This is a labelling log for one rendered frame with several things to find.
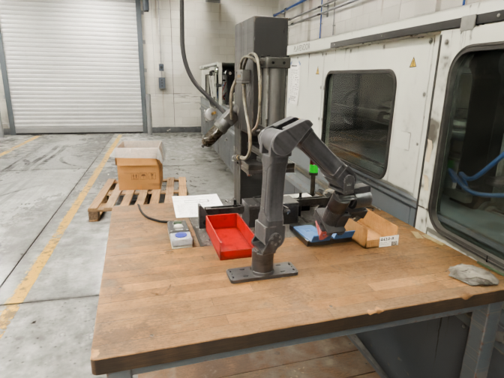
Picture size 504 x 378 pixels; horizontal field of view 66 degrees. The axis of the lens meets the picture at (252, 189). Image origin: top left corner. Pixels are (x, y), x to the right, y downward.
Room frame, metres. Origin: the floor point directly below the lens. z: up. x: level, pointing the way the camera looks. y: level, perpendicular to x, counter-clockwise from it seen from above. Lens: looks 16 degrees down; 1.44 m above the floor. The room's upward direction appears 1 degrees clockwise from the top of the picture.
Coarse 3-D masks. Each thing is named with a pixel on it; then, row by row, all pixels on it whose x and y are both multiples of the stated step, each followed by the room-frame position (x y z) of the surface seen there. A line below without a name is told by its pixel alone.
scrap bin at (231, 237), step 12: (216, 216) 1.33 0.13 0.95; (228, 216) 1.35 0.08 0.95; (216, 228) 1.33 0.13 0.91; (228, 228) 1.34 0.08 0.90; (240, 228) 1.30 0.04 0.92; (216, 240) 1.14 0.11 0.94; (228, 240) 1.23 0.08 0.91; (240, 240) 1.24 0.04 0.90; (216, 252) 1.14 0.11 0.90; (228, 252) 1.10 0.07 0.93; (240, 252) 1.11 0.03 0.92
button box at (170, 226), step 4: (140, 208) 1.53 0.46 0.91; (156, 220) 1.41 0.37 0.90; (160, 220) 1.40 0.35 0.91; (164, 220) 1.40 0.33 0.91; (168, 220) 1.39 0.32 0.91; (172, 220) 1.39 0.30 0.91; (180, 220) 1.35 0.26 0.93; (184, 220) 1.35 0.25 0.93; (168, 224) 1.31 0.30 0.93; (172, 224) 1.30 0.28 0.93; (184, 224) 1.31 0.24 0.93; (168, 228) 1.29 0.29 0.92; (172, 228) 1.27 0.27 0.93; (176, 228) 1.27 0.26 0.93; (180, 228) 1.27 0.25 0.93; (184, 228) 1.27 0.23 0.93; (172, 232) 1.24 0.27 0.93
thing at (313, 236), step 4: (296, 228) 1.31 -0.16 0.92; (300, 228) 1.31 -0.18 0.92; (304, 228) 1.31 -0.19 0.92; (308, 228) 1.31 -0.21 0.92; (312, 228) 1.31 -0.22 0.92; (304, 232) 1.27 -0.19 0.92; (308, 232) 1.27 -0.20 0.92; (312, 232) 1.27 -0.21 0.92; (316, 232) 1.27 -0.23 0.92; (308, 236) 1.23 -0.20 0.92; (312, 236) 1.23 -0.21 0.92; (316, 236) 1.18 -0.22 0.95; (328, 236) 1.20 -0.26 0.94; (312, 240) 1.19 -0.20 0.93; (316, 240) 1.20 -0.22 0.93; (320, 240) 1.20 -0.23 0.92; (324, 240) 1.21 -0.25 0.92; (328, 240) 1.21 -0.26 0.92
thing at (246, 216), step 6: (246, 210) 1.40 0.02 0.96; (252, 210) 1.37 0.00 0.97; (258, 210) 1.37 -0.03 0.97; (294, 210) 1.42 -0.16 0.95; (246, 216) 1.40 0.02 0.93; (252, 216) 1.37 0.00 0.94; (258, 216) 1.37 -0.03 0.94; (288, 216) 1.41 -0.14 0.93; (294, 216) 1.42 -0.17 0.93; (246, 222) 1.39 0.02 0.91; (252, 222) 1.37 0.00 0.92; (288, 222) 1.41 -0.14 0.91; (294, 222) 1.42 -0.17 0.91
